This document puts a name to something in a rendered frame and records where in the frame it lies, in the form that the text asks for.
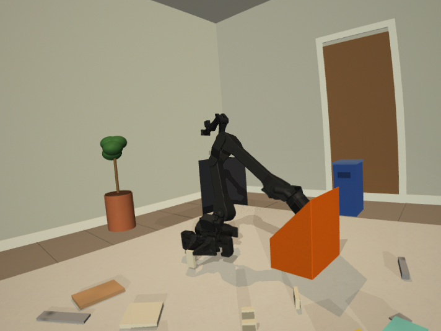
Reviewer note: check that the teal block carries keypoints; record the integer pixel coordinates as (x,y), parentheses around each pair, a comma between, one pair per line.
(399,324)

